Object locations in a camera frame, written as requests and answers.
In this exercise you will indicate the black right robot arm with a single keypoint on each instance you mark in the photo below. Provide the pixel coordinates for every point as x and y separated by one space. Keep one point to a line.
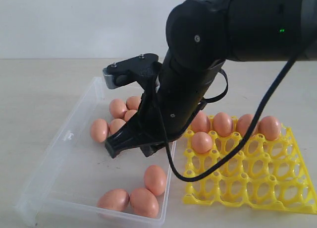
201 35

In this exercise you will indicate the brown egg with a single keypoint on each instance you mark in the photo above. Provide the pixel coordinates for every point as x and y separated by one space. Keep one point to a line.
99 130
117 108
155 180
133 102
115 125
270 127
201 142
116 199
144 203
129 114

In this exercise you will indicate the brown egg placed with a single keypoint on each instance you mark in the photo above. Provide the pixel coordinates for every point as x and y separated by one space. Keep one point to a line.
222 124
201 123
243 123

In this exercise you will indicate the yellow plastic egg tray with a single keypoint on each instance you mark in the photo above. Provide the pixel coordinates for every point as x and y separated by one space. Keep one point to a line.
267 175

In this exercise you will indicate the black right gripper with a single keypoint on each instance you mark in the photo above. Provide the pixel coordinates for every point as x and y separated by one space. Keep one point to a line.
154 125

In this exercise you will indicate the clear plastic container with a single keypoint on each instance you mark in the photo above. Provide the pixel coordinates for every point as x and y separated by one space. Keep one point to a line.
76 171

